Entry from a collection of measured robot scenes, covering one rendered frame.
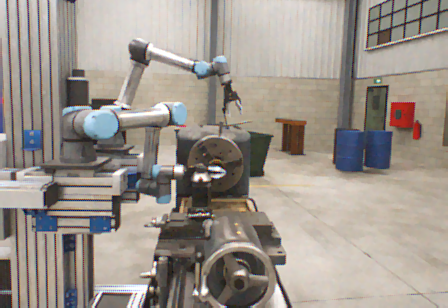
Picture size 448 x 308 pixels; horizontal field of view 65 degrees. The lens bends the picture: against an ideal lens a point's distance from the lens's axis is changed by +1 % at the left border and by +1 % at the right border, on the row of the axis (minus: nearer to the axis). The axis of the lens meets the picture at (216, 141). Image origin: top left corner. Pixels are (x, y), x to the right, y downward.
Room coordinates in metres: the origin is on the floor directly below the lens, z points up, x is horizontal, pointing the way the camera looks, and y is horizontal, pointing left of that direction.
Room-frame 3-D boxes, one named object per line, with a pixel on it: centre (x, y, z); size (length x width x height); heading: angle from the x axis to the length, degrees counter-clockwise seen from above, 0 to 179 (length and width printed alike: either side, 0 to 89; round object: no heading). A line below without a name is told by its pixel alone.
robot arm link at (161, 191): (1.71, 0.27, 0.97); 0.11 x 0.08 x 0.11; 51
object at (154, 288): (1.29, 0.20, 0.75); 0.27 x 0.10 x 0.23; 2
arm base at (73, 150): (1.49, 0.60, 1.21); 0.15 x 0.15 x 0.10
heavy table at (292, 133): (10.77, -2.26, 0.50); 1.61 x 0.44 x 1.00; 9
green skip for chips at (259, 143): (7.08, -0.41, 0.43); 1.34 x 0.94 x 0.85; 21
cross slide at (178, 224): (1.34, 0.00, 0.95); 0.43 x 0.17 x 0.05; 92
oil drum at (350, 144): (7.86, -3.05, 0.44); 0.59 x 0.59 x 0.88
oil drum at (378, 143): (8.30, -3.88, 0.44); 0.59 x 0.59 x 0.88
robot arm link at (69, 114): (1.48, 0.59, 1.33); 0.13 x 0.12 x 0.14; 51
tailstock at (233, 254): (0.77, -0.05, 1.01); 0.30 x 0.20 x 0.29; 2
